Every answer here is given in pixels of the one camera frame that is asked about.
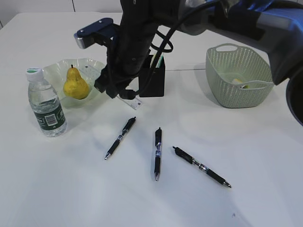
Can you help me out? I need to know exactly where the mint green pen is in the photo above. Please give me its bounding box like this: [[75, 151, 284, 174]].
[[156, 55, 163, 68]]

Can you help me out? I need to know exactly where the frosted green wavy plate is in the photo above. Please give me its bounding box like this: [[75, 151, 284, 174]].
[[43, 58, 105, 108]]

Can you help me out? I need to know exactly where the yellow pear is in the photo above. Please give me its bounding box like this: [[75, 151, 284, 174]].
[[63, 64, 89, 100]]

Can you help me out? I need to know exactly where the black pen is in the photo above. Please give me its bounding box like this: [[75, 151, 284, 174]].
[[154, 127, 162, 181], [105, 117, 136, 160], [173, 146, 232, 188]]

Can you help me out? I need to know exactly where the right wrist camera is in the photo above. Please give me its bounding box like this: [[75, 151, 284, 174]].
[[74, 17, 119, 49]]

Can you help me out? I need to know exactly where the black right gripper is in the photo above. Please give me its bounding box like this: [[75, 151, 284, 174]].
[[94, 66, 140, 99]]

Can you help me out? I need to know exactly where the green woven plastic basket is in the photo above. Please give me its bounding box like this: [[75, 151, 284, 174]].
[[205, 44, 274, 108]]

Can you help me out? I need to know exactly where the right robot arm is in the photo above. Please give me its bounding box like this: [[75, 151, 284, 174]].
[[94, 0, 303, 122]]

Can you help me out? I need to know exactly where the black square pen holder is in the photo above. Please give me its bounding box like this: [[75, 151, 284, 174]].
[[139, 55, 166, 97]]

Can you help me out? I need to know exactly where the clear plastic ruler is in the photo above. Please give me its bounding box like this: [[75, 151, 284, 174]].
[[79, 64, 143, 110]]

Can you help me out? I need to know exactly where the clear plastic water bottle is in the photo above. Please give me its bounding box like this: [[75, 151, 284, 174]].
[[26, 68, 67, 137]]

